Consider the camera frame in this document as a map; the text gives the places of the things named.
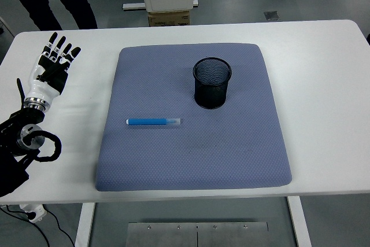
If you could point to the person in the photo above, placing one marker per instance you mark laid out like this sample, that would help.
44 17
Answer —
66 1

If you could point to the cardboard box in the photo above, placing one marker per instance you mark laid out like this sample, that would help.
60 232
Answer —
169 19

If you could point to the white table leg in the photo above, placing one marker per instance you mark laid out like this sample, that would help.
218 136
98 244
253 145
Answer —
84 226
299 224

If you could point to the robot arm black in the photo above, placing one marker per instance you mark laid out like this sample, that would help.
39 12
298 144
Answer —
11 131

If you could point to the blue marker clear cap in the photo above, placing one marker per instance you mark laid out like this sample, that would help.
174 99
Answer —
147 121

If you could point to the metal floor socket cover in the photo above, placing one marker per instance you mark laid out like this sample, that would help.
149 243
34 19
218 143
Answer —
271 15

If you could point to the black mesh pen holder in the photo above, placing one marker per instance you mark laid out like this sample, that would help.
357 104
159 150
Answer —
211 93

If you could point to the white pedestal base bar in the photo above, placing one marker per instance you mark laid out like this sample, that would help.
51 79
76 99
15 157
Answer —
133 6

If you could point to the grey metal plate with screws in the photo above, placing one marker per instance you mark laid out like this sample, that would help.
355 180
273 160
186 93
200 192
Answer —
162 235

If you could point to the blue-grey textured mat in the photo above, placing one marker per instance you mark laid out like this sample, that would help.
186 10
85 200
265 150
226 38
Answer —
190 154

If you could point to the white power strip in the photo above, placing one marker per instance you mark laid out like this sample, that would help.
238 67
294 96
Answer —
36 210

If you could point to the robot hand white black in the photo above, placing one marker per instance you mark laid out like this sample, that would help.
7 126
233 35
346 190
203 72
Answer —
43 88

